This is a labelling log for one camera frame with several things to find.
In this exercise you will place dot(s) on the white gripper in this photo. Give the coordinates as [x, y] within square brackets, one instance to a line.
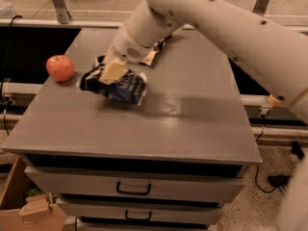
[125, 51]

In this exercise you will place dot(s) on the blue chip bag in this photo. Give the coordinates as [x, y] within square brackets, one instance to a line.
[131, 88]

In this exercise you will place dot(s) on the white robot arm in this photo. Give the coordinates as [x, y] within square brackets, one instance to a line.
[275, 56]

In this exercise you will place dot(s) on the brown chip bag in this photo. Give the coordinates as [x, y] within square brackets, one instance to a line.
[158, 47]

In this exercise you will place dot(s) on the red apple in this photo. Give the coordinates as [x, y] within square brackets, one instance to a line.
[60, 68]

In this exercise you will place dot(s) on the grey drawer cabinet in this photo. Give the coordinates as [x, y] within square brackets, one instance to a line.
[190, 139]

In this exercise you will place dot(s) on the cardboard box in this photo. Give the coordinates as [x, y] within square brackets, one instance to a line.
[19, 212]

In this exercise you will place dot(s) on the left metal railing bracket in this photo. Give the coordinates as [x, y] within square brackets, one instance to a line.
[61, 11]

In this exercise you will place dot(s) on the top drawer black handle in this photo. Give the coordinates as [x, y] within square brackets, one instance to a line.
[142, 190]

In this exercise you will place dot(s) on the drawer black handle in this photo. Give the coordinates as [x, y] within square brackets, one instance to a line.
[142, 190]
[141, 216]

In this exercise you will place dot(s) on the black power adapter with cable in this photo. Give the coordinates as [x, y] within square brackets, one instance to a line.
[277, 182]

